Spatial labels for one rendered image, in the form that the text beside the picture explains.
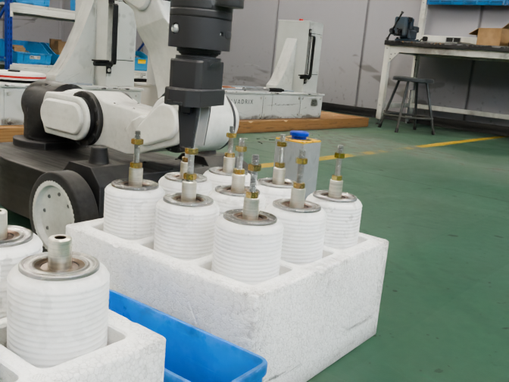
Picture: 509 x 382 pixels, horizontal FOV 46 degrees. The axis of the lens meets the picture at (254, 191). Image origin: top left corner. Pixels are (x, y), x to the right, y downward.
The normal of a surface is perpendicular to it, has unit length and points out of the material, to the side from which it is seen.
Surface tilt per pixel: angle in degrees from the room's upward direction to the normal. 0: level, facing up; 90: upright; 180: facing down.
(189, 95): 90
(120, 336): 90
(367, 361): 0
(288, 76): 90
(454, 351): 0
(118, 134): 90
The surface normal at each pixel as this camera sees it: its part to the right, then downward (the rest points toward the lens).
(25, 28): 0.77, 0.20
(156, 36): -0.52, 0.51
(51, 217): -0.64, 0.11
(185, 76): -0.33, 0.17
